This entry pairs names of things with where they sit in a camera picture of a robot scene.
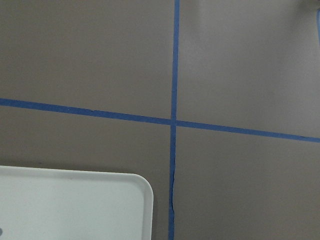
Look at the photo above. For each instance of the cream plastic tray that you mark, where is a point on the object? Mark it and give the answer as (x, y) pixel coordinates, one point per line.
(56, 204)

